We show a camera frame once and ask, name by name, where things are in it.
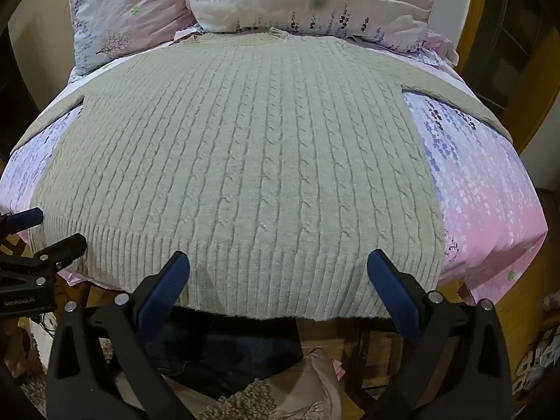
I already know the yellow wooden shelf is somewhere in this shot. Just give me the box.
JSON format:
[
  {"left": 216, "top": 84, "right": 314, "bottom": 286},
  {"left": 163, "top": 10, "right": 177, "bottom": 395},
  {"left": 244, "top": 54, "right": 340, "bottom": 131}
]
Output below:
[{"left": 455, "top": 0, "right": 560, "bottom": 154}]

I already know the person's pink fuzzy clothing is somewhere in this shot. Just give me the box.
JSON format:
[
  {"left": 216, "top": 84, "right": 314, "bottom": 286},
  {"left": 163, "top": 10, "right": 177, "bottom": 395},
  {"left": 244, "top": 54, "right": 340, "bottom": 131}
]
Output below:
[{"left": 192, "top": 348, "right": 347, "bottom": 420}]

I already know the pale floor clutter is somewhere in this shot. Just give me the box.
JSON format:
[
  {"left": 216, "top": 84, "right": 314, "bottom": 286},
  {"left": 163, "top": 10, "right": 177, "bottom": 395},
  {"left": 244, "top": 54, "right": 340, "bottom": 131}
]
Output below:
[{"left": 514, "top": 291, "right": 560, "bottom": 397}]

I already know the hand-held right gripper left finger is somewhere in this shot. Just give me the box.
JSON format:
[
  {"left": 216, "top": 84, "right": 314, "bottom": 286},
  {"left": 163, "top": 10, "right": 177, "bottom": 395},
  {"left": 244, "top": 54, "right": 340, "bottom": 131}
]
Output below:
[{"left": 46, "top": 251, "right": 193, "bottom": 420}]

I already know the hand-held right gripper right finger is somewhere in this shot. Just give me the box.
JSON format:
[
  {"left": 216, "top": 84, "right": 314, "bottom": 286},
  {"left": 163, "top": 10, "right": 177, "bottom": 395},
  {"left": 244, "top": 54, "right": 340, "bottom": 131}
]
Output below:
[{"left": 366, "top": 249, "right": 513, "bottom": 420}]

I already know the wooden bed frame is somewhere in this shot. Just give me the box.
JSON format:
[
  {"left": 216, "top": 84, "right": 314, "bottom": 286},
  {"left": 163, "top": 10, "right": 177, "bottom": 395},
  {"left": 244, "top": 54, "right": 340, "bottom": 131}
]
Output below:
[{"left": 297, "top": 280, "right": 543, "bottom": 403}]

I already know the person's dark jeans leg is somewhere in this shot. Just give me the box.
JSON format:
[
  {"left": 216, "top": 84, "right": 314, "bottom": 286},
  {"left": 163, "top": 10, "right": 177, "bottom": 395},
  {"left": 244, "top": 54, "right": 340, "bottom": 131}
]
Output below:
[{"left": 144, "top": 306, "right": 303, "bottom": 400}]

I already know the small floral pink pillow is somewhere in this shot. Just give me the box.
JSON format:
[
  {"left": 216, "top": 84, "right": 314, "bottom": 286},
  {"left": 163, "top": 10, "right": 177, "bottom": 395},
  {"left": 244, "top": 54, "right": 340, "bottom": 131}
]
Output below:
[{"left": 69, "top": 0, "right": 195, "bottom": 77}]

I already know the cream cable-knit cushion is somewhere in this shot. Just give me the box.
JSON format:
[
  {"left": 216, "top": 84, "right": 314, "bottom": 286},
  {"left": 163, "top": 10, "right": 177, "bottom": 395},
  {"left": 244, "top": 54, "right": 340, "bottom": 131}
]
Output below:
[{"left": 11, "top": 26, "right": 515, "bottom": 321}]

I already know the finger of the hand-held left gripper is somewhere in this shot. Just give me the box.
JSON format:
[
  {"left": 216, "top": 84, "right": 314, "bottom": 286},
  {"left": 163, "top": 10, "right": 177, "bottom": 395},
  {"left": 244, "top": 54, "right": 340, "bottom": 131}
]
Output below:
[
  {"left": 0, "top": 233, "right": 87, "bottom": 288},
  {"left": 0, "top": 208, "right": 45, "bottom": 235}
]

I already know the floral pink bed sheet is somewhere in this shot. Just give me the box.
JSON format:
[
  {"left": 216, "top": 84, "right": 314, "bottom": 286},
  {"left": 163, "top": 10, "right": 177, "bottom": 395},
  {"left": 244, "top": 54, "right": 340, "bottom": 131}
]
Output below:
[{"left": 0, "top": 30, "right": 550, "bottom": 307}]

